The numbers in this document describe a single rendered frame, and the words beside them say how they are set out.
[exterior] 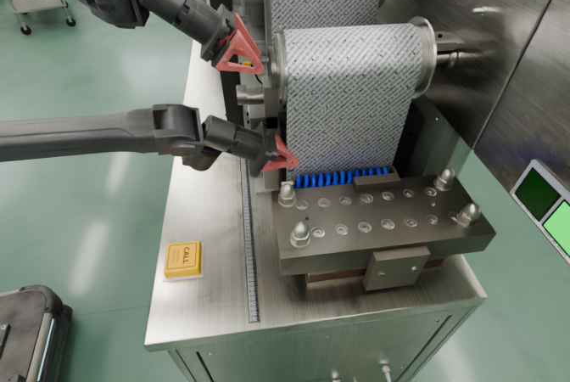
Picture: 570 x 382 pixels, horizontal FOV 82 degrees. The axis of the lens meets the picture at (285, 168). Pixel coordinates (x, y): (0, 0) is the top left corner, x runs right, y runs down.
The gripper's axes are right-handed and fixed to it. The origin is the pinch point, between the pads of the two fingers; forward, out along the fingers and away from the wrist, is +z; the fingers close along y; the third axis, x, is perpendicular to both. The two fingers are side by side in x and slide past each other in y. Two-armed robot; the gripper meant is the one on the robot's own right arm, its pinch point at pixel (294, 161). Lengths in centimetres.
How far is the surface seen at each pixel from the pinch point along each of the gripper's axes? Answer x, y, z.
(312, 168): 0.1, 0.2, 4.4
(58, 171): -162, -128, -63
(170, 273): -27.0, 13.4, -15.6
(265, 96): 7.5, -7.0, -10.2
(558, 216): 25.7, 28.2, 19.9
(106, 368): -131, -2, -10
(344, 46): 24.1, -2.1, -4.7
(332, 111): 13.6, 0.2, -0.3
